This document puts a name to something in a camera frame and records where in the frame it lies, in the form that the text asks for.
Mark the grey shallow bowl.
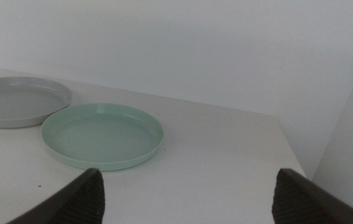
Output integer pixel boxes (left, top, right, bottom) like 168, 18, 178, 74
0, 76, 73, 129

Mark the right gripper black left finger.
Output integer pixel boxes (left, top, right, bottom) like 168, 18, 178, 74
6, 167, 106, 224

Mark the pale green shallow bowl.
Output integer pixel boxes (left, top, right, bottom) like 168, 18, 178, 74
40, 103, 164, 172

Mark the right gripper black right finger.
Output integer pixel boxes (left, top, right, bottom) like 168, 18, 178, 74
271, 167, 353, 224

